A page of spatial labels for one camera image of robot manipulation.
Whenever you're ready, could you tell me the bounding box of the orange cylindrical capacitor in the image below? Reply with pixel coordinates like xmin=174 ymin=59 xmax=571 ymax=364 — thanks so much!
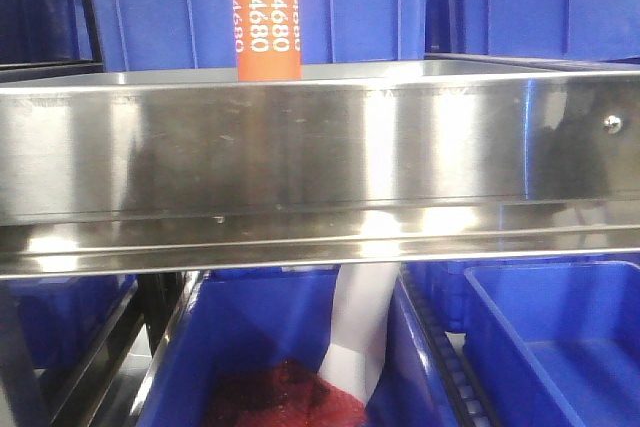
xmin=232 ymin=0 xmax=302 ymax=82

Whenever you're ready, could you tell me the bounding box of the shelf screw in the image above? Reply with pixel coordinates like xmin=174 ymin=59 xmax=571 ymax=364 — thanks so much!
xmin=603 ymin=115 xmax=623 ymax=135

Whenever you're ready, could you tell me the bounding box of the white paper sheet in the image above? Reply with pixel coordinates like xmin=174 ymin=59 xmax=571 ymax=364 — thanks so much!
xmin=318 ymin=262 xmax=400 ymax=404

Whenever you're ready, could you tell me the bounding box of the blue bin lower middle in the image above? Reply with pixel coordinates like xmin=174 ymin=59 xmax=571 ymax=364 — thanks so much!
xmin=137 ymin=270 xmax=457 ymax=426

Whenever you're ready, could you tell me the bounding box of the blue bin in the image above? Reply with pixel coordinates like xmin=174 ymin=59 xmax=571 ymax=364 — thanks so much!
xmin=1 ymin=0 xmax=93 ymax=65
xmin=425 ymin=0 xmax=639 ymax=62
xmin=91 ymin=0 xmax=427 ymax=71
xmin=464 ymin=262 xmax=639 ymax=426
xmin=137 ymin=270 xmax=457 ymax=426
xmin=8 ymin=274 xmax=135 ymax=369

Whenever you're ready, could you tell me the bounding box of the red item in bin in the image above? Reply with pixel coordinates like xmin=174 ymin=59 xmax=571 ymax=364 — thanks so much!
xmin=201 ymin=359 xmax=368 ymax=426

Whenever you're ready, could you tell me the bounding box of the blue bin upper middle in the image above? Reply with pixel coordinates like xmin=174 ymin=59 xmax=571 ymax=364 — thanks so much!
xmin=91 ymin=0 xmax=427 ymax=71

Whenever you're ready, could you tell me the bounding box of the blue bin upper right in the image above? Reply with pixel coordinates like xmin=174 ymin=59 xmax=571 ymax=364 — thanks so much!
xmin=425 ymin=0 xmax=639 ymax=62

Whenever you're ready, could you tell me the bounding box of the blue bin lower right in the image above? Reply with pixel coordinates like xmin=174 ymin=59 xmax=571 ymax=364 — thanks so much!
xmin=464 ymin=262 xmax=639 ymax=426

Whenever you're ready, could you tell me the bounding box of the blue bin lower left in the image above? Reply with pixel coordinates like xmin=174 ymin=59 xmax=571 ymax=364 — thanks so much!
xmin=8 ymin=274 xmax=135 ymax=369

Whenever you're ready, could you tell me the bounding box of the blue bin upper left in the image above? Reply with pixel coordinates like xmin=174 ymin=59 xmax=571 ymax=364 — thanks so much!
xmin=1 ymin=0 xmax=93 ymax=65

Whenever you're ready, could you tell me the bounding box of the black shelf frame post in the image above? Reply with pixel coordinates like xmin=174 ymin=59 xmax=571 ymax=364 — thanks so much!
xmin=82 ymin=0 xmax=105 ymax=72

